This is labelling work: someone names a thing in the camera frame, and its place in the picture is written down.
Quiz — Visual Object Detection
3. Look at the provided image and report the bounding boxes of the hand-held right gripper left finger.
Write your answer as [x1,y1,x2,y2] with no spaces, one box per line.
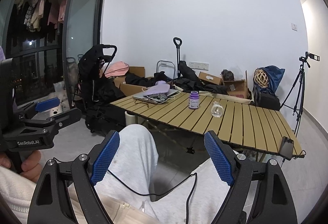
[27,130,121,224]

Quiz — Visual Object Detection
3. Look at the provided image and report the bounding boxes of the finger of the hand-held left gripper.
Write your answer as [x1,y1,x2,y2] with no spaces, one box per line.
[24,107,82,129]
[19,98,61,119]

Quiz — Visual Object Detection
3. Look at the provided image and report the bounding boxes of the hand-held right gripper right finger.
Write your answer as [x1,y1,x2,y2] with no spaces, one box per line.
[204,130,299,224]

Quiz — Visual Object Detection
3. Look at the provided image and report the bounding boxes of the person's left forearm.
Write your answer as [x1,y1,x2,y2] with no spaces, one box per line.
[0,166,39,224]

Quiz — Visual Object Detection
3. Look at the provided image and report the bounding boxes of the person's left hand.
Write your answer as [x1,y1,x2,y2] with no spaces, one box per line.
[0,150,43,183]

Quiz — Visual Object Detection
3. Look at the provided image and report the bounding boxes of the white plush toy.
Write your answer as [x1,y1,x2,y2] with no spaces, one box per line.
[48,90,70,116]

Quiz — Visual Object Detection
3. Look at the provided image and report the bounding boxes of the tan slatted folding table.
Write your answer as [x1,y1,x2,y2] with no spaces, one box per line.
[110,91,306,161]

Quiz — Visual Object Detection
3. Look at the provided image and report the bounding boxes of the black duffel bag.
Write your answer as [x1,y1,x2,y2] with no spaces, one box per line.
[84,101,134,136]

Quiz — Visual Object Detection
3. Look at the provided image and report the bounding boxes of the black stroller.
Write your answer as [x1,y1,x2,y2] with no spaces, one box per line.
[74,44,118,112]

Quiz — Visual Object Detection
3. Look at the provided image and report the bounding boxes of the clear plastic cup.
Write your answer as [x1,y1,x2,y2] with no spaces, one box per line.
[211,101,223,118]

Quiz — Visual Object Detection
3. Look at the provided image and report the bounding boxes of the cream zip jacket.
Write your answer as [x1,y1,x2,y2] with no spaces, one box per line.
[67,186,161,224]

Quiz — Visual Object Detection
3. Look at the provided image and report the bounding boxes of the purple pill bottle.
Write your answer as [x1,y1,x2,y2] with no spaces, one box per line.
[189,91,200,110]

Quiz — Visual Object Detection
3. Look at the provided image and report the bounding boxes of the pink cloth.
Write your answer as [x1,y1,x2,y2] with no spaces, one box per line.
[105,61,130,78]

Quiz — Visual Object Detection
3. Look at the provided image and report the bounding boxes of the silver laptop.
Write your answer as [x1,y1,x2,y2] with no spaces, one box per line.
[132,89,181,105]

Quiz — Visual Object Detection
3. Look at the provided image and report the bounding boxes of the cardboard box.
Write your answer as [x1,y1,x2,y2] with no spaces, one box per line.
[113,67,154,98]
[198,72,222,86]
[222,70,250,100]

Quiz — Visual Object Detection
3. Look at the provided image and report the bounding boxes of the sliding glass door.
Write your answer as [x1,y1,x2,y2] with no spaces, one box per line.
[62,0,106,112]

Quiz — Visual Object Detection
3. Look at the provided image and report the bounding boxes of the pile of black clothes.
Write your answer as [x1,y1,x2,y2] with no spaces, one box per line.
[125,60,231,95]

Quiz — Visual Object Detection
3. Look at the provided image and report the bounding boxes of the dark mottled cloth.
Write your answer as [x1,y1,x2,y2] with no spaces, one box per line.
[221,69,235,81]

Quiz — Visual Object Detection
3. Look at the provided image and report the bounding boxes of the lilac cloth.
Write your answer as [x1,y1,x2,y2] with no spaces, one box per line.
[146,81,171,98]

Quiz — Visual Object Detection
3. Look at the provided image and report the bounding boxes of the row of hanging clothes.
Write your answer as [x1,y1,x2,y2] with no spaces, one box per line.
[10,0,68,44]

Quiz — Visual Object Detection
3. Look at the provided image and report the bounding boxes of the wicker ball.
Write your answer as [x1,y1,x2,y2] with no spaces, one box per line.
[254,68,269,84]

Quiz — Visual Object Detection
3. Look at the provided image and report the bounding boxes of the blue backpack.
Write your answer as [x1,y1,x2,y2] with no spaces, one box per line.
[256,65,286,98]

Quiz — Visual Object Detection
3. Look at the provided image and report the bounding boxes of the black tripod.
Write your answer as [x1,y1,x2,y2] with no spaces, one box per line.
[280,61,306,137]

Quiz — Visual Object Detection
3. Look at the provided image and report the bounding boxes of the black cable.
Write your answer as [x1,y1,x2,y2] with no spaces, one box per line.
[106,169,198,224]

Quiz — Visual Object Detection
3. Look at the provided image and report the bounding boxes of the black phone with cable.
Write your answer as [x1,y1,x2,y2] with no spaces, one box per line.
[279,136,295,160]

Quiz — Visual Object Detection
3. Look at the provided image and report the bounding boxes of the white charging cable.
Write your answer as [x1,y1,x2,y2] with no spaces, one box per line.
[164,90,184,102]

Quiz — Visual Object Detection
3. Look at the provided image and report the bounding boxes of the white wall socket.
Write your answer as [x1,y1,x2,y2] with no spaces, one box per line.
[189,61,210,70]

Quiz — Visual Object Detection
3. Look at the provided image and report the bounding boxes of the grey metal chair frame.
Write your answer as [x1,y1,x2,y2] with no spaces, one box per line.
[156,60,176,79]

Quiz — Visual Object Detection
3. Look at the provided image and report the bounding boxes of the black trolley handle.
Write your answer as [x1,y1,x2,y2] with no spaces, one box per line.
[173,37,182,78]

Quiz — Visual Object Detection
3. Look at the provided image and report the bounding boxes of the black camera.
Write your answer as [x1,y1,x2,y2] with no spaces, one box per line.
[298,51,321,68]

